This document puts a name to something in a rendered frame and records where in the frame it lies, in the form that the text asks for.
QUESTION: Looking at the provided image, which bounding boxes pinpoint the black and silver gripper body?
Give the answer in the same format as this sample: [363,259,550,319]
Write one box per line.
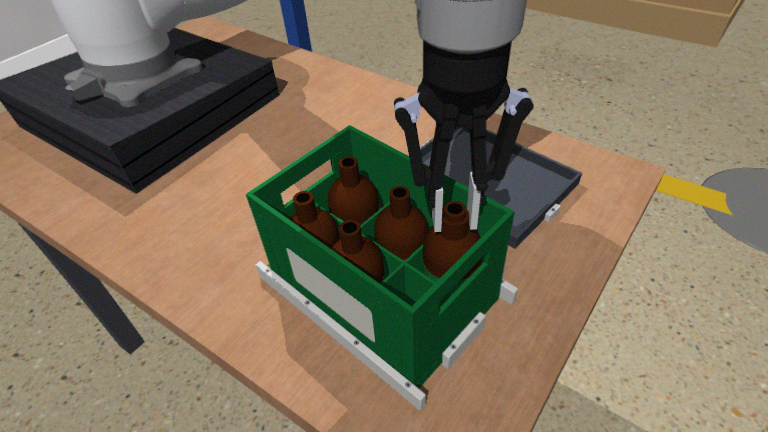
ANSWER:
[417,40,512,130]

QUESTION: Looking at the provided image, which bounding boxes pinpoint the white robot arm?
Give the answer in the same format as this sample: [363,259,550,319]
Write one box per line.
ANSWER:
[51,0,527,107]

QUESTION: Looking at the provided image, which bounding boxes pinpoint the green plastic crate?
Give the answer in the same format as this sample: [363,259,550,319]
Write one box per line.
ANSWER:
[259,134,515,388]

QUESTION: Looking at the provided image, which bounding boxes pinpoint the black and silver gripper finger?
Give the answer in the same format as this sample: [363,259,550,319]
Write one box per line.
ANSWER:
[394,93,458,232]
[467,88,534,230]

